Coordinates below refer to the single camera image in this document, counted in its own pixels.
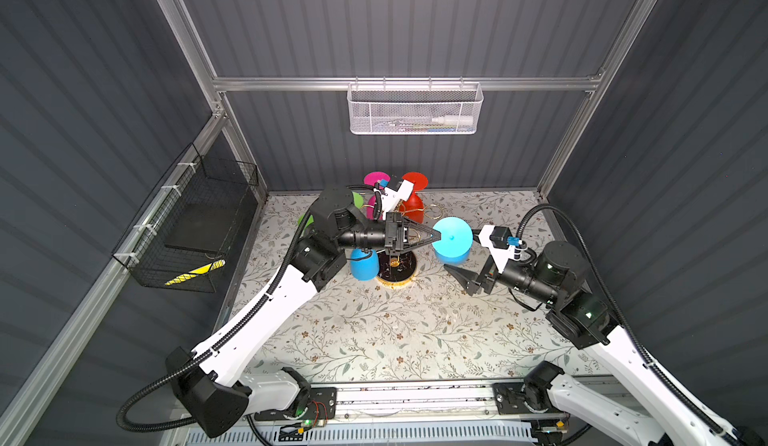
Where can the yellow black striped item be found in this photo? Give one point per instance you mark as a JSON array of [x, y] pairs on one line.
[[200, 271]]

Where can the white wire mesh basket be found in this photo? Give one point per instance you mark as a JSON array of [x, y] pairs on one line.
[[406, 108]]

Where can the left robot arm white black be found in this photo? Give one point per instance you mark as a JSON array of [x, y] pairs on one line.
[[213, 386]]

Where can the blue wine glass front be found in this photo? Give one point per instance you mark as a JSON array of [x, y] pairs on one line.
[[456, 240]]

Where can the gold wine glass rack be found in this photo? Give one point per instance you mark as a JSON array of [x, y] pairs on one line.
[[395, 271]]

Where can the lime green wine glass back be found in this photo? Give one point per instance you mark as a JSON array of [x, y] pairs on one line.
[[358, 201]]

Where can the red wine glass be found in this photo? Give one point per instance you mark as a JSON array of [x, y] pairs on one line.
[[413, 207]]

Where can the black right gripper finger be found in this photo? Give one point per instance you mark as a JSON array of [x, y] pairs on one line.
[[465, 277], [473, 286]]

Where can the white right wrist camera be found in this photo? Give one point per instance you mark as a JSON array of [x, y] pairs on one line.
[[503, 246]]

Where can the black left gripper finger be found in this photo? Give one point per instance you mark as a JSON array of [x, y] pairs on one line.
[[419, 229], [415, 243]]

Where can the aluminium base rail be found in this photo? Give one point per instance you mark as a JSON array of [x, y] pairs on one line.
[[444, 412]]

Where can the blue wine glass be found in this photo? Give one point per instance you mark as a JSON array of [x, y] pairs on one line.
[[456, 240], [363, 264]]

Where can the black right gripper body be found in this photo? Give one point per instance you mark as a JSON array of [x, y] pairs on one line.
[[489, 273]]

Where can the white marker in basket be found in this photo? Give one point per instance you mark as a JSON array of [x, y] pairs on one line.
[[455, 121]]

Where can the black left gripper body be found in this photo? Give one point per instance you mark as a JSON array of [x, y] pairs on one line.
[[391, 223]]

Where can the magenta wine glass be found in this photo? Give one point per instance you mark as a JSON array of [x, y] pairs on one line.
[[374, 178]]

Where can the black wire mesh basket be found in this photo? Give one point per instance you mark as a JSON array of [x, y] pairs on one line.
[[198, 219]]

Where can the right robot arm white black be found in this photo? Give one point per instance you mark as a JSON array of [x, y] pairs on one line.
[[671, 415]]

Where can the blue wine glass left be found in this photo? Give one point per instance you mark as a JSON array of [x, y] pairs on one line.
[[363, 264]]

